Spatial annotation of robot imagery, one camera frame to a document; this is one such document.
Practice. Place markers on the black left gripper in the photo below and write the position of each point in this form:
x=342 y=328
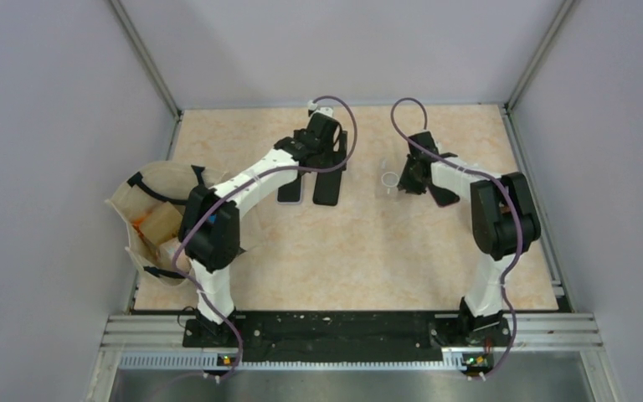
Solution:
x=336 y=157

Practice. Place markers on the clear magsafe phone case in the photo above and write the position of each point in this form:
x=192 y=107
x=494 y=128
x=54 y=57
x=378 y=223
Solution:
x=388 y=180

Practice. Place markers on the beige tote bag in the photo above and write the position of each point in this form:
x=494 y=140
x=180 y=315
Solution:
x=151 y=203

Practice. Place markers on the aluminium frame rail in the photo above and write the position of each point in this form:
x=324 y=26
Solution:
x=156 y=341

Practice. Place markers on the lavender phone case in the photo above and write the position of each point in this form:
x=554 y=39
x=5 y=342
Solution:
x=291 y=194

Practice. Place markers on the black smartphone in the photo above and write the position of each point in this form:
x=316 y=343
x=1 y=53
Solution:
x=291 y=193

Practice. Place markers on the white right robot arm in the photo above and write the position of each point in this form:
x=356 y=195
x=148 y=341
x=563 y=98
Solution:
x=503 y=217

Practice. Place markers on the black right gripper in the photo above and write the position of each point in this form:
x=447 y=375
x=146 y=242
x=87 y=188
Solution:
x=405 y=184

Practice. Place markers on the purple edged smartphone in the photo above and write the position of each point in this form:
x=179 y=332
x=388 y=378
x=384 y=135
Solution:
x=443 y=197

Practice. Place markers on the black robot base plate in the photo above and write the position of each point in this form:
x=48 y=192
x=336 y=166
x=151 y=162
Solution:
x=343 y=336

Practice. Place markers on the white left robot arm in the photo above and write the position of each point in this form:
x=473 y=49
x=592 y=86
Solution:
x=210 y=233

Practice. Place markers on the black phone case with camera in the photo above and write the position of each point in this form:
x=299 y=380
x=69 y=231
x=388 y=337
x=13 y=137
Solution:
x=327 y=188

